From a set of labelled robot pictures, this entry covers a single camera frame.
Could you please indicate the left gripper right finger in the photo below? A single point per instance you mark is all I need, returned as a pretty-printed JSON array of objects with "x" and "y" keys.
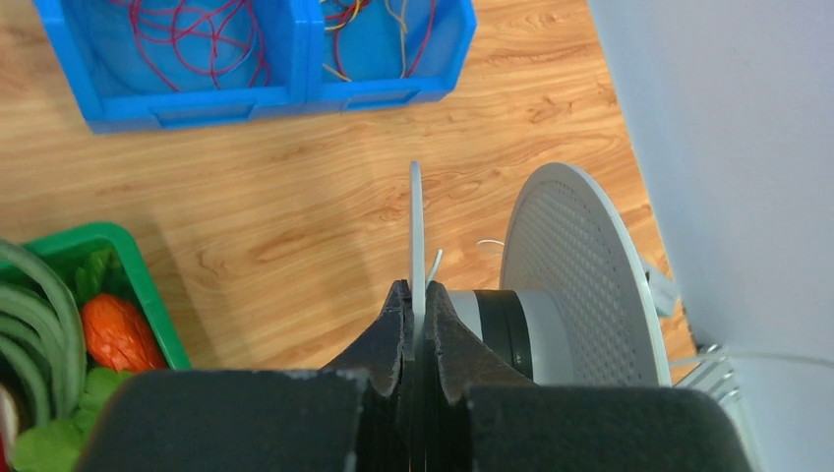
[{"x": 482, "y": 415}]

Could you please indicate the blue two-compartment bin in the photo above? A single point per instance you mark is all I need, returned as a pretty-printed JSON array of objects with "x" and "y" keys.
[{"x": 151, "y": 65}]

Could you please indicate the small orange carrot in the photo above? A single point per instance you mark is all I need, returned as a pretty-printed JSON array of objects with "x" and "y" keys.
[{"x": 118, "y": 336}]

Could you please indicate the white perforated spool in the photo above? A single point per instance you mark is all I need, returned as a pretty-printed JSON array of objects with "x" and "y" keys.
[{"x": 587, "y": 312}]

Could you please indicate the green plastic tray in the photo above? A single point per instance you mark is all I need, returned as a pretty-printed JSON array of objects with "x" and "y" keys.
[{"x": 103, "y": 257}]

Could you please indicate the green long beans bundle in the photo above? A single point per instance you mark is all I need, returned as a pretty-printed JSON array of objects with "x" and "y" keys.
[{"x": 56, "y": 324}]

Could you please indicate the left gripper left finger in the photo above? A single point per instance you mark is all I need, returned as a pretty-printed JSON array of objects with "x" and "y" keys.
[{"x": 346, "y": 416}]

